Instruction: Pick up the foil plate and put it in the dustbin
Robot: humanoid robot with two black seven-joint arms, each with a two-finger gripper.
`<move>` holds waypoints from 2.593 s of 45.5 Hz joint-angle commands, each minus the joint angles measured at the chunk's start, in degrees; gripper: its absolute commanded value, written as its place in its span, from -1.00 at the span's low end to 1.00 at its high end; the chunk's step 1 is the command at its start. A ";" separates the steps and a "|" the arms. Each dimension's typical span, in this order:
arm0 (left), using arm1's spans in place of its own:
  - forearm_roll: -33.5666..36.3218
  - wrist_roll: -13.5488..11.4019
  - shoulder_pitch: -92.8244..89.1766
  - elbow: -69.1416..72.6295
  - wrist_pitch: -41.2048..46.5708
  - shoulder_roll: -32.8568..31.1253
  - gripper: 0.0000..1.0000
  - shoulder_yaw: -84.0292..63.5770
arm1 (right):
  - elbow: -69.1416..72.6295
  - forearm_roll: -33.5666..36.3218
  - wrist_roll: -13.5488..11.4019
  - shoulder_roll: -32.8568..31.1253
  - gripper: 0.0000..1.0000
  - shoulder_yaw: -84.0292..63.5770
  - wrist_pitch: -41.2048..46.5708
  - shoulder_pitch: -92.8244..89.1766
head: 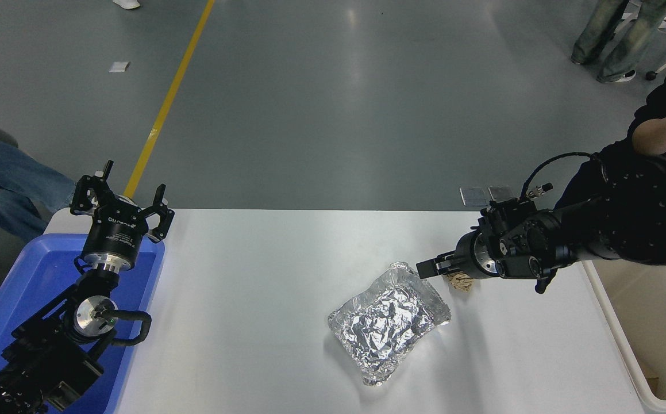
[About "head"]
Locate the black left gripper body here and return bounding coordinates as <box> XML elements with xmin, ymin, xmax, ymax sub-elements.
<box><xmin>82</xmin><ymin>205</ymin><xmax>150</xmax><ymax>270</ymax></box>

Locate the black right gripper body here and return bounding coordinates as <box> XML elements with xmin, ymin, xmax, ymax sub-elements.
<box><xmin>454</xmin><ymin>232</ymin><xmax>483</xmax><ymax>281</ymax></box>

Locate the foil tray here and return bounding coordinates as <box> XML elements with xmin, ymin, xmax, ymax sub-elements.
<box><xmin>327</xmin><ymin>262</ymin><xmax>452</xmax><ymax>387</ymax></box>

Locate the grey metal floor plate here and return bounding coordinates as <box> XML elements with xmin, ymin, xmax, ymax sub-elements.
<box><xmin>460</xmin><ymin>186</ymin><xmax>488</xmax><ymax>207</ymax></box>
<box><xmin>488</xmin><ymin>185</ymin><xmax>518</xmax><ymax>206</ymax></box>

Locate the crumpled tan paper ball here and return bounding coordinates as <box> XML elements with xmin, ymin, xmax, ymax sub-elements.
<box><xmin>445</xmin><ymin>273</ymin><xmax>477</xmax><ymax>292</ymax></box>

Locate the seated person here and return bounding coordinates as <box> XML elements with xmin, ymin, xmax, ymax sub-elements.
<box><xmin>0</xmin><ymin>66</ymin><xmax>78</xmax><ymax>242</ymax></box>

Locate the blue plastic tray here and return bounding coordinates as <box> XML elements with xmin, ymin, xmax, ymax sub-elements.
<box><xmin>0</xmin><ymin>233</ymin><xmax>165</xmax><ymax>414</ymax></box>

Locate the large pale bin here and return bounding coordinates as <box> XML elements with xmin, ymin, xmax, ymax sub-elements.
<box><xmin>580</xmin><ymin>259</ymin><xmax>666</xmax><ymax>414</ymax></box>

